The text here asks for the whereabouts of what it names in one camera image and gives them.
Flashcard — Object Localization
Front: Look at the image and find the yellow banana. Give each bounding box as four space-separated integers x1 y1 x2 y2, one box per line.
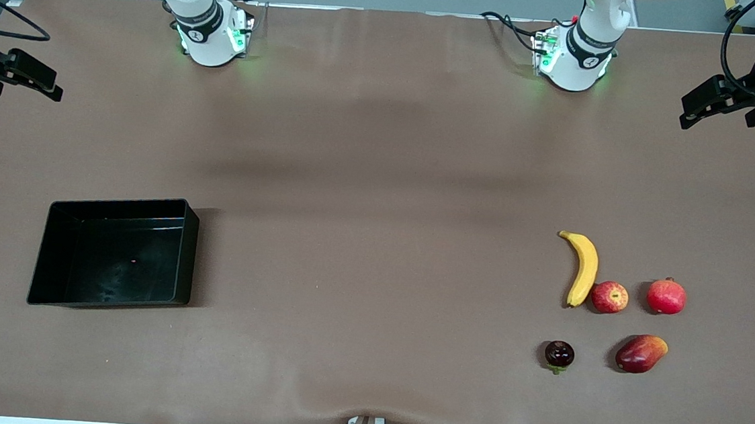
552 230 602 310

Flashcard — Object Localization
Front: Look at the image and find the red yellow apple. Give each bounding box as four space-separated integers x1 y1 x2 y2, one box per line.
589 279 631 316

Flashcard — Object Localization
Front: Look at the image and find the red pomegranate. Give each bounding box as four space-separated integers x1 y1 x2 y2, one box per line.
645 276 689 317

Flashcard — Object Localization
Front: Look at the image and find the red yellow mango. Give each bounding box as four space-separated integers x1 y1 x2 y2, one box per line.
613 332 670 377

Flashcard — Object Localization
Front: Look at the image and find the black plastic box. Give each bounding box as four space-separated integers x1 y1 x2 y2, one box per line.
27 187 202 318

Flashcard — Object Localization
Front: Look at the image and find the black left base cable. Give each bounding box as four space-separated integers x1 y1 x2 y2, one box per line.
476 9 569 58

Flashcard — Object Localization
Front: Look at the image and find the brown table cover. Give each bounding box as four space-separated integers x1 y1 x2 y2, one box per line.
0 0 755 424

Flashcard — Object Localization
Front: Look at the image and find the dark purple mangosteen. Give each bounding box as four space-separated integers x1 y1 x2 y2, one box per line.
543 340 577 377

